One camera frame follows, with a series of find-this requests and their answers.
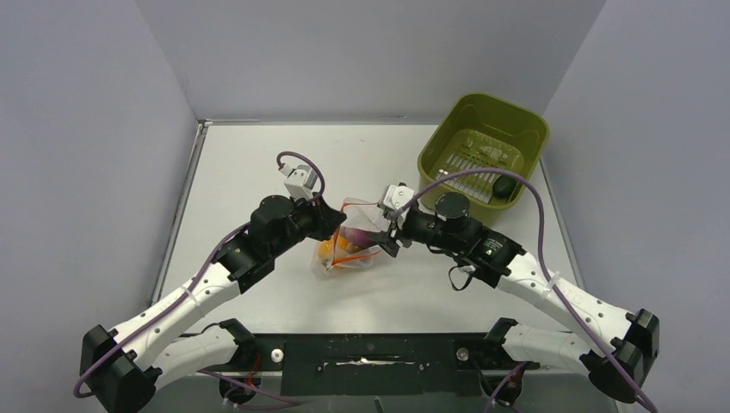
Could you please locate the dark green toy avocado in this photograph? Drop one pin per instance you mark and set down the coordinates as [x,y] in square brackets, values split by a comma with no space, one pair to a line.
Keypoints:
[503,187]

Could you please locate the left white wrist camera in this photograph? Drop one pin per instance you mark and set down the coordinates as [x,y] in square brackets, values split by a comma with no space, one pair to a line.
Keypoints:
[300,182]

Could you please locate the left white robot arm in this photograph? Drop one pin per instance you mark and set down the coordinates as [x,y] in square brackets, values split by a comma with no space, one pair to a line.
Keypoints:
[124,366]

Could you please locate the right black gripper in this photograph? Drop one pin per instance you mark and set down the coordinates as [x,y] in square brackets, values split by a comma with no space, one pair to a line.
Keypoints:
[386,240]

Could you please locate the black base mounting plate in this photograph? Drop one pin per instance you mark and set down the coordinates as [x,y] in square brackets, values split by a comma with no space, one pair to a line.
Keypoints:
[403,364]

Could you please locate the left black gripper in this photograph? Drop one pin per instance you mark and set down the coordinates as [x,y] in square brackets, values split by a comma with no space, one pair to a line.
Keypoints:
[327,219]

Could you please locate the clear zip top bag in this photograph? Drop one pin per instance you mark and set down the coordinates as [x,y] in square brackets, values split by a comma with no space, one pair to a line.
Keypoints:
[361,214]

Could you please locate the purple toy eggplant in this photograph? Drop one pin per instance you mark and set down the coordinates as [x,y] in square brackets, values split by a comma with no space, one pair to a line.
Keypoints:
[356,237]

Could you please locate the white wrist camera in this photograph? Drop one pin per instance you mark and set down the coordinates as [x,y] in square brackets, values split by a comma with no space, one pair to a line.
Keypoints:
[300,182]
[395,201]

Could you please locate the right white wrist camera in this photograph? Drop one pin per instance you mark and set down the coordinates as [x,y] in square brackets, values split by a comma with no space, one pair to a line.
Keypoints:
[395,201]

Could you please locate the olive green plastic basket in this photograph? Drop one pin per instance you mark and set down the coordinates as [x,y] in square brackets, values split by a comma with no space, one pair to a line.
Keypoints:
[482,131]

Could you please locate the yellow toy bell pepper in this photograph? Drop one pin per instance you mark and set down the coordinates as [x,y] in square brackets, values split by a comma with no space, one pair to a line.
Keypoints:
[336,250]

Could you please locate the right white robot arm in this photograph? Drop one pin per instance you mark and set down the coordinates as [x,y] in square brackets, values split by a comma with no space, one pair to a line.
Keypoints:
[611,346]

